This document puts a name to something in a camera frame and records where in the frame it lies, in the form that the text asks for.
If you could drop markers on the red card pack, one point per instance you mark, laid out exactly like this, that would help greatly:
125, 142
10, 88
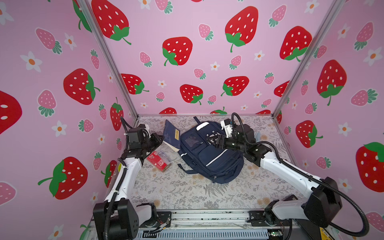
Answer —
160, 160

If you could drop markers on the dark blue notebook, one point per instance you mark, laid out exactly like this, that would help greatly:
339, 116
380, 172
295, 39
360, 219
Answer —
171, 135

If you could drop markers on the navy blue student backpack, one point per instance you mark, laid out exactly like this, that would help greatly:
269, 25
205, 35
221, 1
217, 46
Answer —
197, 150

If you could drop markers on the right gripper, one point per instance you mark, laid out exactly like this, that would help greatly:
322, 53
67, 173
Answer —
218, 136

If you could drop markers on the black control box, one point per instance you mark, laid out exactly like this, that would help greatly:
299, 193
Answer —
314, 232

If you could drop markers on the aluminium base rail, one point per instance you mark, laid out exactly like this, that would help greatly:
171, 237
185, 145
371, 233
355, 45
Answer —
230, 224

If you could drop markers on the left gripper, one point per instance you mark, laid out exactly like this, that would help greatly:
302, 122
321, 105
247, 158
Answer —
153, 137

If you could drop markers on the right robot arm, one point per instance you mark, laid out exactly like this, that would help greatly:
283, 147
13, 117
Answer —
322, 200

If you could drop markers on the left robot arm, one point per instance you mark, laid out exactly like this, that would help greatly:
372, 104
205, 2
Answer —
117, 218

